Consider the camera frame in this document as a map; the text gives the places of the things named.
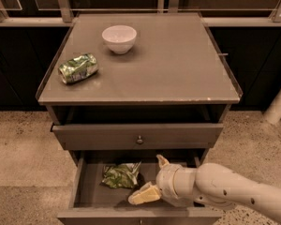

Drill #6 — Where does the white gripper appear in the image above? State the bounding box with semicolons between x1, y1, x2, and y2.
128;154;182;205

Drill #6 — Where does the green chip bag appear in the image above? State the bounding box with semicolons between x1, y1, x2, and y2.
102;162;141;188

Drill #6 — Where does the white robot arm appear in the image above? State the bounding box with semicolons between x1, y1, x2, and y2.
128;155;281;224

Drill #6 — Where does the round metal drawer knob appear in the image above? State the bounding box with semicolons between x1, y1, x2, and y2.
136;136;144;144

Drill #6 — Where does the open middle grey drawer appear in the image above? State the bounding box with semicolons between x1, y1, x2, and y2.
58;149;221;225

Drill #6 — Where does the grey wooden drawer cabinet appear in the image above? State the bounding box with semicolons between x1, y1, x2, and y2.
35;12;244;225

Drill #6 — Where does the closed top grey drawer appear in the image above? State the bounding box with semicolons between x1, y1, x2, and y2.
52;123;223;150

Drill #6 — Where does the crushed green soda can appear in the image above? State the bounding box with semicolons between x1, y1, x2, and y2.
58;53;98;84

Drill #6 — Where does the white ceramic bowl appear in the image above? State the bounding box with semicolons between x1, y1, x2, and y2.
102;25;137;54

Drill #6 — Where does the white cylindrical post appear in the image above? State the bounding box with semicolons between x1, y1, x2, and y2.
264;89;281;124

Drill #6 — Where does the metal railing frame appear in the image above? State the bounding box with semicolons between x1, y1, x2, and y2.
0;0;281;27

